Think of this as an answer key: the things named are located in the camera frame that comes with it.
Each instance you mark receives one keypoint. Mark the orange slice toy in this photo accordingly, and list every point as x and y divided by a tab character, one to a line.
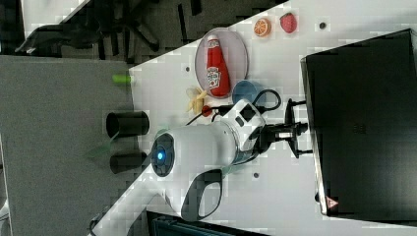
262	27

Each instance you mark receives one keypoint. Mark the black oven door handle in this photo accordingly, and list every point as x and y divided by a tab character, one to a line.
290	118

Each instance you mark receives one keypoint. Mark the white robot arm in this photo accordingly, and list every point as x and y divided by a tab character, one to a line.
188	164

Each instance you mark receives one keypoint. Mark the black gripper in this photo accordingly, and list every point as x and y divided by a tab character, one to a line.
287	132

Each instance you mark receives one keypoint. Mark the small black cylinder cup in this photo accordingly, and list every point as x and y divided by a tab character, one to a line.
122	162

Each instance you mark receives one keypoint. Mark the red ketchup bottle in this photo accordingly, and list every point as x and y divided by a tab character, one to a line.
217	72

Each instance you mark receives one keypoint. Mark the green colander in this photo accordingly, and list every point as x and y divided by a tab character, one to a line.
160	132

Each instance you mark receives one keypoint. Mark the green mug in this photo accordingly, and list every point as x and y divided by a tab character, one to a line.
232	168

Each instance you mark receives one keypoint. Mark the small red strawberry toy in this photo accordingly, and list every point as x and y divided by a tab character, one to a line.
206	111

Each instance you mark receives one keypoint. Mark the blue bowl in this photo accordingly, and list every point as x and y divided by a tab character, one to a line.
246	90

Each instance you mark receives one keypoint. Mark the blue metal frame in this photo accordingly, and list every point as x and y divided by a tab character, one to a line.
168	225

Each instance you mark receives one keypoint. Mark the black office chair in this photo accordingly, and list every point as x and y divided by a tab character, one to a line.
96	20

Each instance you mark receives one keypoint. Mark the grey oval plate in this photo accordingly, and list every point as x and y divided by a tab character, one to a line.
234	53

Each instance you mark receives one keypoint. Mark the large black cylinder cup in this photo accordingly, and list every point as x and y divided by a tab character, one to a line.
127	124

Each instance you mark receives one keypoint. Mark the large red strawberry toy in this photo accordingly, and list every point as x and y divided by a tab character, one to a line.
288	23

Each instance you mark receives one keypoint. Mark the peeled toy banana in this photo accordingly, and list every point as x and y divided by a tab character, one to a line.
196	96

